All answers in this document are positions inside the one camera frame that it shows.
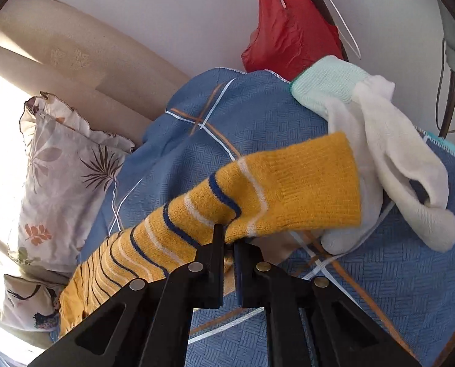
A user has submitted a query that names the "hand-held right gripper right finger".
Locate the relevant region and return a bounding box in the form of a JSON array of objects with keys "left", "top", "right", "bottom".
[{"left": 234, "top": 242, "right": 423, "bottom": 367}]

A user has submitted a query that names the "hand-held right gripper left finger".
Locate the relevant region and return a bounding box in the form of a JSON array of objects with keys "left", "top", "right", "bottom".
[{"left": 28, "top": 223, "right": 226, "bottom": 367}]

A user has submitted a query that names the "yellow striped sock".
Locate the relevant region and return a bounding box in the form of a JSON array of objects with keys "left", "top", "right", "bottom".
[{"left": 58, "top": 132, "right": 363, "bottom": 343}]

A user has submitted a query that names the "blue patterned blanket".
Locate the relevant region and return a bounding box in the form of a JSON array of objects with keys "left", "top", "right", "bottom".
[{"left": 50, "top": 67, "right": 455, "bottom": 367}]

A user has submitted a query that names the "floral ruffled pillow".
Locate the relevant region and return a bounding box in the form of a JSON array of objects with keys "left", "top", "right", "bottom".
[{"left": 8, "top": 92, "right": 135, "bottom": 273}]

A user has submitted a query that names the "small printed pillow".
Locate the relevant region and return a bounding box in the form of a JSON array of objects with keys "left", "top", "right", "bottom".
[{"left": 0, "top": 274, "right": 62, "bottom": 332}]

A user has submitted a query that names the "white sock with green cuff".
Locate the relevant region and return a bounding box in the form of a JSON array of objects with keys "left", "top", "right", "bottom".
[{"left": 290, "top": 55, "right": 455, "bottom": 255}]

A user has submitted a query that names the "red plastic bag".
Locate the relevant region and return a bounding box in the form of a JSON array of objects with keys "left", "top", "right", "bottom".
[{"left": 241, "top": 0, "right": 345, "bottom": 76}]

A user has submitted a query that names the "beige curtain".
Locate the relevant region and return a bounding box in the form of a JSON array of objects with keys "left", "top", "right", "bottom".
[{"left": 0, "top": 0, "right": 190, "bottom": 207}]

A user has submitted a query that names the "grey cable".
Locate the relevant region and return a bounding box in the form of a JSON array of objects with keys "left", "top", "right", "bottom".
[{"left": 435, "top": 37, "right": 455, "bottom": 134}]

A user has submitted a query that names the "white cord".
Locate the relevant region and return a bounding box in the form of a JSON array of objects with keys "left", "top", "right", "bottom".
[{"left": 307, "top": 0, "right": 362, "bottom": 60}]

